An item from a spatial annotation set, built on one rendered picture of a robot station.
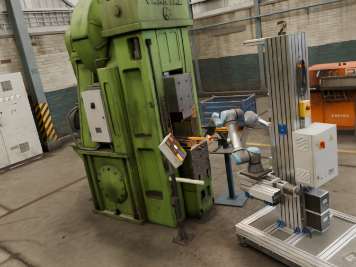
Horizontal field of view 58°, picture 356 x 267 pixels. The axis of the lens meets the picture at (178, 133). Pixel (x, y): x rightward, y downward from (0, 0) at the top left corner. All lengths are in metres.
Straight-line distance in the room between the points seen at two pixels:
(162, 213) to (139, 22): 2.20
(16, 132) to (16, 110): 0.51
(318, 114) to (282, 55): 4.14
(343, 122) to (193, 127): 3.50
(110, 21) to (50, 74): 5.90
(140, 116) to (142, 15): 1.11
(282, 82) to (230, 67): 9.38
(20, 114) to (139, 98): 5.02
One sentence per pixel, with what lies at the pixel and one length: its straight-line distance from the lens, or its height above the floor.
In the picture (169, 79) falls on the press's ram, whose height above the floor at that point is 1.75.
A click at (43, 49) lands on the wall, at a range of 9.47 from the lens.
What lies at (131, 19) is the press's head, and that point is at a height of 2.42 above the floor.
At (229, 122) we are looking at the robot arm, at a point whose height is 1.31.
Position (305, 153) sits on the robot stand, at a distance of 2.90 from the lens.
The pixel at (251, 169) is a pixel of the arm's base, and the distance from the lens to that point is 3.16.
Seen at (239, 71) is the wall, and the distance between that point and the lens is 12.09.
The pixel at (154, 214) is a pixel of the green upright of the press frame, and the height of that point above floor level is 0.14.
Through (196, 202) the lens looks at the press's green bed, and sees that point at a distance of 4.04.
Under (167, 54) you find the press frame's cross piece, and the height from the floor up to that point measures 2.01.
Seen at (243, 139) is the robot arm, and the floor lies 1.05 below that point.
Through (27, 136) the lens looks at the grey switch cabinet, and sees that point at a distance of 8.45.
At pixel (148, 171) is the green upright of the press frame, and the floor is 0.68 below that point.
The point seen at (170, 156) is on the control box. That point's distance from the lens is 3.21.
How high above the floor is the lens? 2.07
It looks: 15 degrees down
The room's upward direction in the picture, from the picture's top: 9 degrees counter-clockwise
